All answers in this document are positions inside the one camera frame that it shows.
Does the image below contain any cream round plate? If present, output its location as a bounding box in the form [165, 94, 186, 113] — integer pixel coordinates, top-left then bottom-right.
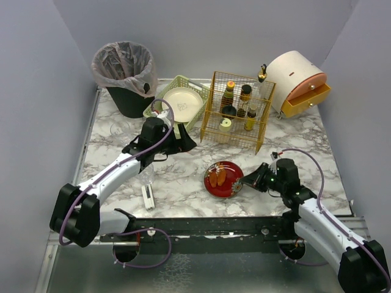
[163, 87, 203, 123]

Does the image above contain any red floral plate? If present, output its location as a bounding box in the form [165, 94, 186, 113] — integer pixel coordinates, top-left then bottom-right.
[203, 161, 244, 199]

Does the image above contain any small yellow spice bottle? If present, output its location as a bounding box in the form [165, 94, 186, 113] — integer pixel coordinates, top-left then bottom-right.
[244, 104, 257, 131]

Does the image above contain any green-lid seasoning shaker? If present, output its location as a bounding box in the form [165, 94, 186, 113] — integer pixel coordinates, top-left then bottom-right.
[218, 118, 232, 132]

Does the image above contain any yellow-lid sauce jar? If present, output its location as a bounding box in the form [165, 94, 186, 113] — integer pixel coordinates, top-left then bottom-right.
[219, 81, 235, 113]

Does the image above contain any black-lid glass jar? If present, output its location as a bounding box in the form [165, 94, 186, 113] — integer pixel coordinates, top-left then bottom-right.
[221, 105, 236, 120]

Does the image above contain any gold-spout oil bottle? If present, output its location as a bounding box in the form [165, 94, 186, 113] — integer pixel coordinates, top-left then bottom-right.
[253, 64, 268, 98]

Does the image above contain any gold-cap pepper grinder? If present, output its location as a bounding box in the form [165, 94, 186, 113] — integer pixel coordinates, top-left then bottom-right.
[236, 84, 252, 118]

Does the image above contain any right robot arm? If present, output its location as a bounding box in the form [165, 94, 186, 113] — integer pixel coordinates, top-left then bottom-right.
[240, 158, 390, 292]

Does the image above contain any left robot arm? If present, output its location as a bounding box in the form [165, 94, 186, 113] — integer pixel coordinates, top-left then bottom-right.
[49, 117, 197, 247]

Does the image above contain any pale green plastic basket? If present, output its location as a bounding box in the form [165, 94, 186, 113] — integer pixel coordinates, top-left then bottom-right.
[156, 75, 210, 136]

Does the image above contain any black ribbed trash bin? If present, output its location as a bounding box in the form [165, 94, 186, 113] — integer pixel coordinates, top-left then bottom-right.
[107, 87, 155, 118]

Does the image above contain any clear plastic cup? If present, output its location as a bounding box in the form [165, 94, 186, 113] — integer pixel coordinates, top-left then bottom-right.
[138, 165, 155, 186]
[110, 121, 133, 145]

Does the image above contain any right orange croquette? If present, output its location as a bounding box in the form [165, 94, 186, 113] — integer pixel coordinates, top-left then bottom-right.
[216, 169, 227, 186]

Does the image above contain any orange croquette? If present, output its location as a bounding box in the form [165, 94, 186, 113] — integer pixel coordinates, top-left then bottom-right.
[208, 171, 217, 188]
[216, 169, 227, 186]

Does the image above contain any white folded peeler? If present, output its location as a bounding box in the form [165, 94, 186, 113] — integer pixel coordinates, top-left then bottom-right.
[141, 184, 155, 210]

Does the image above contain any left orange croquette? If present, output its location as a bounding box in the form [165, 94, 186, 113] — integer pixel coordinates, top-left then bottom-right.
[208, 171, 217, 188]

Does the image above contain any white round drawer box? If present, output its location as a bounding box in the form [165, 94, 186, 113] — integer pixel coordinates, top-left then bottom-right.
[266, 51, 331, 118]

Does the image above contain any gold wire rack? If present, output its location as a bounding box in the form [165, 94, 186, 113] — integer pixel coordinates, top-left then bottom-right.
[200, 71, 275, 153]

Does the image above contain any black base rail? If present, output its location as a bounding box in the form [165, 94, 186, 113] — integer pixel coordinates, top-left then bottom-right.
[48, 215, 372, 256]

